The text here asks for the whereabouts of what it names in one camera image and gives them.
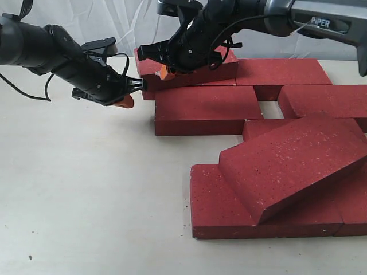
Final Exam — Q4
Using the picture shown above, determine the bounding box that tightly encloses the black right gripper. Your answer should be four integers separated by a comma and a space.
137, 17, 229, 80

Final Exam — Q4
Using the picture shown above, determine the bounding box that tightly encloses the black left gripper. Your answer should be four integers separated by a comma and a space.
52, 44, 147, 108

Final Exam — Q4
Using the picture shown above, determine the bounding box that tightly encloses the red brick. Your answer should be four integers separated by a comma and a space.
190, 164, 343, 239
154, 86, 263, 136
278, 85, 366, 132
134, 45, 240, 92
334, 165, 366, 237
218, 113, 366, 225

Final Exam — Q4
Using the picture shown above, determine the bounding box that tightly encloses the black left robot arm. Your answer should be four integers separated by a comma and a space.
1, 14, 147, 108

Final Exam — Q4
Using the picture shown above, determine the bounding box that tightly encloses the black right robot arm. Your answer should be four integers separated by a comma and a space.
137, 0, 366, 77

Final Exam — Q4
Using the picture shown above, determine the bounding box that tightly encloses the red brick far left base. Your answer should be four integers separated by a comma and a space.
142, 78, 236, 100

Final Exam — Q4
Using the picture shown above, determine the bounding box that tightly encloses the red brick base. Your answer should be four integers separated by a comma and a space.
242, 119, 294, 142
142, 78, 236, 100
236, 59, 331, 101

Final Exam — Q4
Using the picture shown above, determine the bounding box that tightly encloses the red brick centre base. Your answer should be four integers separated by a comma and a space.
242, 119, 294, 142

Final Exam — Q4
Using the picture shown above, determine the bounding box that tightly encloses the red brick far right base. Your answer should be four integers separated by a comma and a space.
236, 59, 331, 101

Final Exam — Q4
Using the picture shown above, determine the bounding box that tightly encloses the white backdrop cloth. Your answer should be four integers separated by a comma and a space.
23, 0, 357, 60

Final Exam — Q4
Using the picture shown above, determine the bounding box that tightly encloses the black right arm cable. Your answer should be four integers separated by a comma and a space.
208, 14, 290, 71

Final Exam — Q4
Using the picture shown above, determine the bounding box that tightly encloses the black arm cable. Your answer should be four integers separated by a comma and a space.
208, 14, 290, 71
0, 53, 130, 103

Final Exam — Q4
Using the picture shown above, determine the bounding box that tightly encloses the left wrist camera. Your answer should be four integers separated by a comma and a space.
81, 37, 118, 59

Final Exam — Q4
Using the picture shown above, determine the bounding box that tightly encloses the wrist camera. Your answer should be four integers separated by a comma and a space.
81, 37, 118, 59
157, 0, 203, 25

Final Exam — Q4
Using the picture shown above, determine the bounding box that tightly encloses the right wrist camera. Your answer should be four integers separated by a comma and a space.
157, 0, 203, 25

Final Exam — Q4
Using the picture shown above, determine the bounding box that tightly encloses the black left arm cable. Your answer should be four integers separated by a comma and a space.
0, 53, 130, 103

